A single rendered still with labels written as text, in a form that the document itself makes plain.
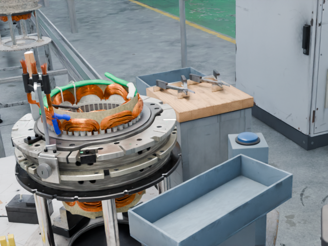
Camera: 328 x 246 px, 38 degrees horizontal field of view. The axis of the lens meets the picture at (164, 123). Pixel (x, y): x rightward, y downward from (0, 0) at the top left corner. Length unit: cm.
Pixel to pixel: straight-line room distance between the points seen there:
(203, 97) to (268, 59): 241
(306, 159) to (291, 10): 95
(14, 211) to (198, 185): 59
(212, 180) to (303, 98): 245
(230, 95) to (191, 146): 16
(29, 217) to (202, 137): 47
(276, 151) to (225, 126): 219
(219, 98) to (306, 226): 154
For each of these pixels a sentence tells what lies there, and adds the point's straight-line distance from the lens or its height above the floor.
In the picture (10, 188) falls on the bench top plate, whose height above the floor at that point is 78.
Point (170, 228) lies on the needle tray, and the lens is 72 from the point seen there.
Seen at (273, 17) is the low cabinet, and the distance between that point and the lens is 341.
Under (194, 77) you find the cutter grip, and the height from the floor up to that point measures 109.
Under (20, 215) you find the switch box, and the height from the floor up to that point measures 80.
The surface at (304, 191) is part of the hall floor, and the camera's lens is 285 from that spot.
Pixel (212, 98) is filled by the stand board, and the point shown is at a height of 106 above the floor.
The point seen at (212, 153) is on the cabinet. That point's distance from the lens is 112.
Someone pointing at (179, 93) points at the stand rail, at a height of 108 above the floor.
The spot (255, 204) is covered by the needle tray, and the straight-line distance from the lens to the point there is 73.
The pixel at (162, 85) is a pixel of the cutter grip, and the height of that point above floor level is 109.
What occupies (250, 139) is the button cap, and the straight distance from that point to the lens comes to 95.
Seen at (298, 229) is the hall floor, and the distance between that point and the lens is 253.
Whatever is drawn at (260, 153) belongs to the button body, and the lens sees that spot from 95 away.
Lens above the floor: 144
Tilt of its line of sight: 22 degrees down
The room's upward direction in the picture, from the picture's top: 4 degrees counter-clockwise
